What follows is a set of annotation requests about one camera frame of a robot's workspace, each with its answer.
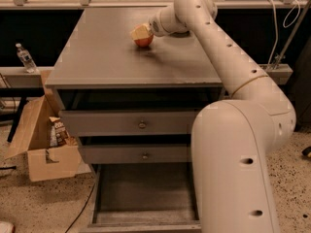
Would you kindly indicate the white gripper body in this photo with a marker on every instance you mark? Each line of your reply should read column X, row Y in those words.
column 155, row 26

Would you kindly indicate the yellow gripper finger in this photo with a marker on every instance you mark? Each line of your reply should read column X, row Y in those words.
column 141, row 31

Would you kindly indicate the red apple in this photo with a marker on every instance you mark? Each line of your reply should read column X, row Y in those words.
column 143, row 43

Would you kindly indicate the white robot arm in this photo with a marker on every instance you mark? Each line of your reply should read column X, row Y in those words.
column 230, row 138

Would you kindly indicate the grey wooden drawer cabinet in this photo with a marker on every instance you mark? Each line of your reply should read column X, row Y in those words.
column 104, row 70

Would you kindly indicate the grey top drawer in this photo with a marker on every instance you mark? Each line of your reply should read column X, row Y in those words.
column 128, row 123

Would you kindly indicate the grey middle drawer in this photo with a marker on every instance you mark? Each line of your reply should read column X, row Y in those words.
column 137, row 149

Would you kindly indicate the grey open bottom drawer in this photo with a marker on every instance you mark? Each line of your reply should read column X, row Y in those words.
column 144, row 198

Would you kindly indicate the clear plastic water bottle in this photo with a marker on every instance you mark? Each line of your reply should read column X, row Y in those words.
column 25, row 58

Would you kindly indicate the brown snack package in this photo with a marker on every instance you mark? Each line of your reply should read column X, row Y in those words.
column 59, row 133

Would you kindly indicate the black table leg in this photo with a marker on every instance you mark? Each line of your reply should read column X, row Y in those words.
column 22, row 103

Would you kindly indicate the open cardboard box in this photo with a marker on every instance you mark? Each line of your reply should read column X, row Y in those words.
column 33, row 138

